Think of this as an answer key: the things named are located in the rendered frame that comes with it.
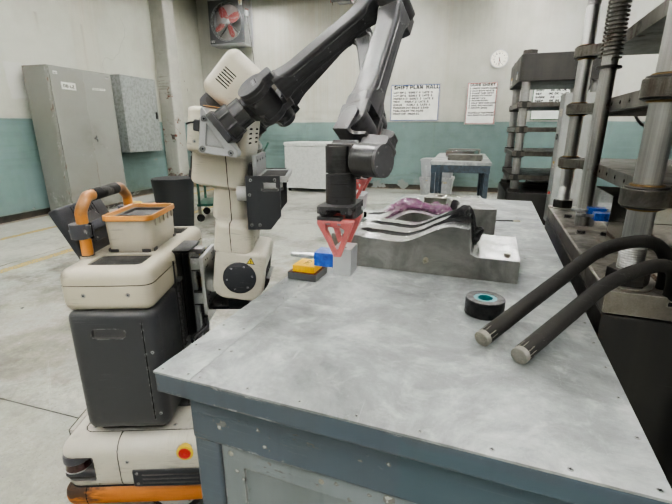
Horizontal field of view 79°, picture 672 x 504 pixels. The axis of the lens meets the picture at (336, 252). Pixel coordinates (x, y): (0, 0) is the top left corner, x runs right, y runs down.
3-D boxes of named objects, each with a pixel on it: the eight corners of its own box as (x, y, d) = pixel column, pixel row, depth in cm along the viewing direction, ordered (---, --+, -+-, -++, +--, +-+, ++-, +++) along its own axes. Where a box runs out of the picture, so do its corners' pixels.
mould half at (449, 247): (331, 262, 120) (331, 217, 116) (358, 241, 144) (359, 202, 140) (517, 284, 103) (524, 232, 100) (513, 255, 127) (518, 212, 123)
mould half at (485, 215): (351, 238, 147) (351, 207, 144) (352, 222, 172) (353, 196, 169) (493, 240, 145) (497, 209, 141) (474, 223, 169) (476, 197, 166)
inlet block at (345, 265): (287, 269, 82) (286, 243, 80) (296, 262, 86) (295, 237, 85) (350, 276, 78) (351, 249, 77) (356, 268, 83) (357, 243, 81)
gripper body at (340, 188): (363, 208, 82) (364, 170, 80) (351, 218, 72) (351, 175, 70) (332, 206, 84) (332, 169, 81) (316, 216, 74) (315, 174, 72)
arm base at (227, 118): (216, 115, 111) (204, 114, 100) (239, 96, 110) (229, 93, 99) (237, 142, 113) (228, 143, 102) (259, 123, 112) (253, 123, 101)
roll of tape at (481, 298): (458, 305, 91) (459, 291, 90) (492, 304, 92) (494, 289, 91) (473, 322, 83) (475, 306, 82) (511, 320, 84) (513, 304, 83)
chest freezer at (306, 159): (368, 188, 844) (369, 141, 817) (359, 194, 774) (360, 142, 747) (299, 185, 886) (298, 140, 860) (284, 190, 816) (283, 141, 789)
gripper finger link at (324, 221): (360, 251, 81) (361, 204, 79) (351, 261, 75) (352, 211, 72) (327, 248, 83) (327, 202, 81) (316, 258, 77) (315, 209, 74)
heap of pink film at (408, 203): (384, 220, 148) (385, 198, 146) (381, 211, 165) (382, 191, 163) (457, 221, 147) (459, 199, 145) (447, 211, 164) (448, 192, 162)
